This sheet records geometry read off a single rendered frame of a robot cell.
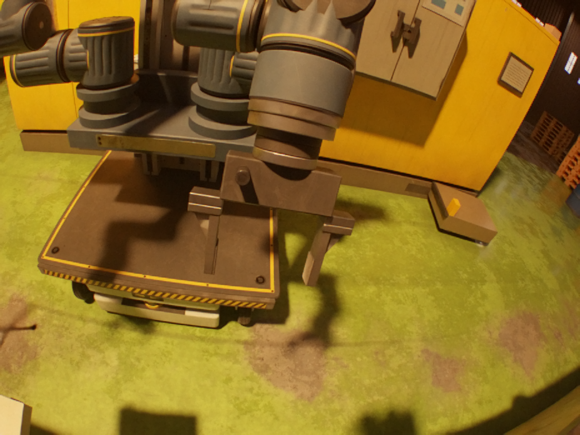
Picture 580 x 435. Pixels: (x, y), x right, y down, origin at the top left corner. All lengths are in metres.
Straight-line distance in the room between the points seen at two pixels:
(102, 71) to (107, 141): 0.24
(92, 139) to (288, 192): 0.87
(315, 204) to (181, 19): 0.35
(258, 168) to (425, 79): 1.61
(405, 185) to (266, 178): 2.24
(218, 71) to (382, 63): 1.06
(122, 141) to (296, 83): 0.82
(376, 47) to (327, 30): 1.39
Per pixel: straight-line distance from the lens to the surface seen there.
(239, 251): 1.16
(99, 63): 1.01
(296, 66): 0.29
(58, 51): 1.09
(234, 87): 0.90
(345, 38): 0.31
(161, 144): 0.99
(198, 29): 0.49
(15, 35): 0.69
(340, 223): 0.36
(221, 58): 0.87
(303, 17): 0.30
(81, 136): 1.12
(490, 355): 2.02
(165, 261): 1.13
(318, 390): 1.34
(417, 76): 1.82
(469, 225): 2.43
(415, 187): 2.57
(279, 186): 0.32
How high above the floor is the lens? 1.24
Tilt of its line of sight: 42 degrees down
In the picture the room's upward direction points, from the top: 17 degrees clockwise
